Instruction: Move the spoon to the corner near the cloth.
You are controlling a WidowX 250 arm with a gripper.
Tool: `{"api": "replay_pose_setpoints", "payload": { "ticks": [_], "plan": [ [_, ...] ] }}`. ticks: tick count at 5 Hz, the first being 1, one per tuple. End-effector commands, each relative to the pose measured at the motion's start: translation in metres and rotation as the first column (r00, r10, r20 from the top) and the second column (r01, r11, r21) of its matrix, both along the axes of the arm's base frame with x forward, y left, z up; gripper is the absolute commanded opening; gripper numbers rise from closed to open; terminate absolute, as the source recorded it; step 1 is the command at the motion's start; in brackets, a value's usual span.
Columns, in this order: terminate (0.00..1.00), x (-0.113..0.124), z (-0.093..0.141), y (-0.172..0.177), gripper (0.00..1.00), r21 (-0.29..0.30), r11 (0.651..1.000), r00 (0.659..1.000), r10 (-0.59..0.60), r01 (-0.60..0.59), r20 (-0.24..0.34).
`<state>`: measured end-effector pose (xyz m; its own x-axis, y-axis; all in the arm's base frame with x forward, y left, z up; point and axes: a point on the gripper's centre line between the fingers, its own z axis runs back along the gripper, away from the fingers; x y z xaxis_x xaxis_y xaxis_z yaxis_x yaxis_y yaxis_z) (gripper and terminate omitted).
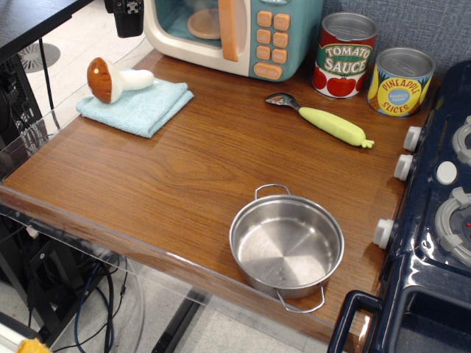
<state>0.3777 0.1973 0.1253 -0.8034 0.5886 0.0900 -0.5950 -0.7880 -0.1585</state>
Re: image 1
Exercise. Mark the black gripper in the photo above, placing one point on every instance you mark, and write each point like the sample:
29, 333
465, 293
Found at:
128, 15

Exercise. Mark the spoon with yellow-green handle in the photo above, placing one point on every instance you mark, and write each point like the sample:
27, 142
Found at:
327, 122

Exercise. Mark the plush brown mushroom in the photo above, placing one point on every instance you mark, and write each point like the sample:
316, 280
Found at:
107, 83

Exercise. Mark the light blue folded cloth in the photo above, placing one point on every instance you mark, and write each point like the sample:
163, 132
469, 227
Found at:
140, 112

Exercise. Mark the black desk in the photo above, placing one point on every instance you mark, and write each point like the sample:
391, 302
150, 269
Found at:
24, 22

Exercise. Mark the teal toy microwave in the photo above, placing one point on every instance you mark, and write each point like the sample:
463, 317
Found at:
260, 39

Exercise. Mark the tomato sauce can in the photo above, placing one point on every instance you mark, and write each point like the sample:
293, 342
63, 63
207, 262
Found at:
345, 46

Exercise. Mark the stainless steel pot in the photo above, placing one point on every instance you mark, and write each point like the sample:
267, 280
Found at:
287, 247

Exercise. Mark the pineapple slices can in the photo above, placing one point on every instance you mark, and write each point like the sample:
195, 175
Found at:
400, 81

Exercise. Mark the white stove knob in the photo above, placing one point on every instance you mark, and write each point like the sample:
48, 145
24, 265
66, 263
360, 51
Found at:
403, 166
383, 232
412, 138

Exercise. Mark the black table leg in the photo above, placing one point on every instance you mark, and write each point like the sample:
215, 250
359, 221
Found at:
170, 338

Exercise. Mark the yellow sponge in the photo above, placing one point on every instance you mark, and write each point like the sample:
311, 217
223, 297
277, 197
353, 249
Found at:
32, 346

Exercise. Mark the dark blue toy stove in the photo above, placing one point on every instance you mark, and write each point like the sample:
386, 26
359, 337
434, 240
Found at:
424, 300

